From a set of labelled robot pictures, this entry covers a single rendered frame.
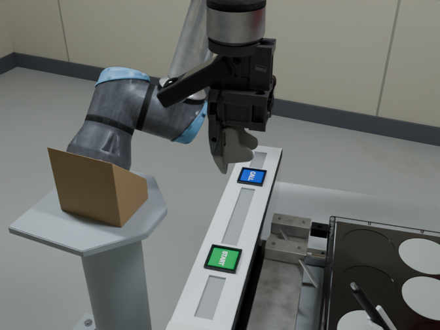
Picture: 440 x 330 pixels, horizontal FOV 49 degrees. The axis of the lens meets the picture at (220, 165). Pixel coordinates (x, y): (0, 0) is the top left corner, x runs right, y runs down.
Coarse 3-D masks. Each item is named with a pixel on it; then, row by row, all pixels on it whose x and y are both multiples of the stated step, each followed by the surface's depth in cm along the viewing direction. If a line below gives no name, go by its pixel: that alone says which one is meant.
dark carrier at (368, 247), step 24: (336, 240) 98; (360, 240) 98; (384, 240) 98; (432, 240) 98; (336, 264) 93; (360, 264) 93; (384, 264) 93; (336, 288) 88; (384, 288) 88; (336, 312) 83; (408, 312) 83
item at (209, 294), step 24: (240, 168) 109; (264, 168) 109; (240, 192) 102; (264, 192) 102; (216, 216) 95; (240, 216) 96; (216, 240) 89; (240, 240) 89; (240, 264) 84; (192, 288) 80; (216, 288) 80; (240, 288) 80; (192, 312) 76; (216, 312) 76
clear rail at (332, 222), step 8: (328, 232) 100; (328, 240) 98; (328, 248) 96; (328, 256) 94; (328, 264) 92; (328, 272) 90; (328, 280) 89; (328, 288) 87; (328, 296) 86; (320, 304) 85; (328, 304) 85; (320, 312) 83; (320, 320) 81; (320, 328) 80
